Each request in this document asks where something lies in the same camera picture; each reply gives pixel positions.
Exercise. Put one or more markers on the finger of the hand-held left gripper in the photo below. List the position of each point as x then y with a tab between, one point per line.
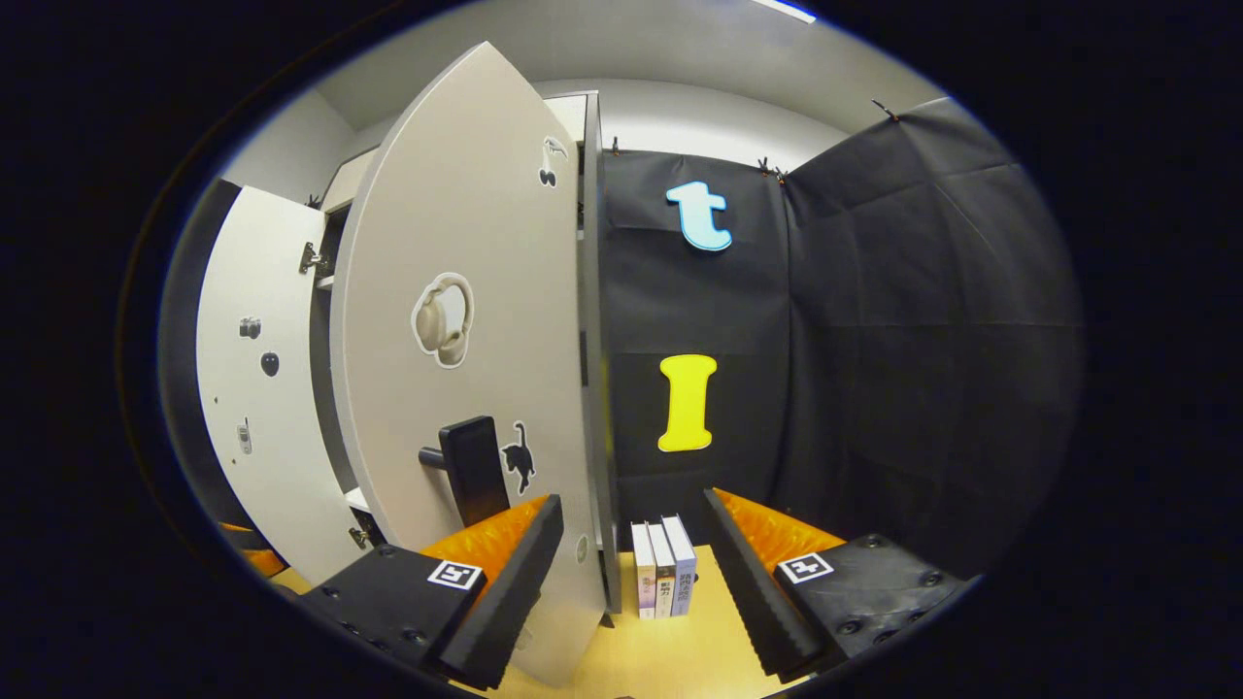
262	561

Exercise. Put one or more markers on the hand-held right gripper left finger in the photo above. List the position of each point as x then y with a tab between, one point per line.
515	597

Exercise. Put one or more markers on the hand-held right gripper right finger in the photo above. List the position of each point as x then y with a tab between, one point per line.
753	592

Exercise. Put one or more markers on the white shoe cabinet door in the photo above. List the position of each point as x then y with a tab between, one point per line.
466	243
262	466

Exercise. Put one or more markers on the lavender spine book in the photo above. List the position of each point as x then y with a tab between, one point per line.
684	568

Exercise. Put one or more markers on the dark spine book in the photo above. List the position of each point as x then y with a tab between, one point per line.
663	573

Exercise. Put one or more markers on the pink spine book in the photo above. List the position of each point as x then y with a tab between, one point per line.
643	573

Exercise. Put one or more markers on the ceiling light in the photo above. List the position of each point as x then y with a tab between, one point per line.
785	10

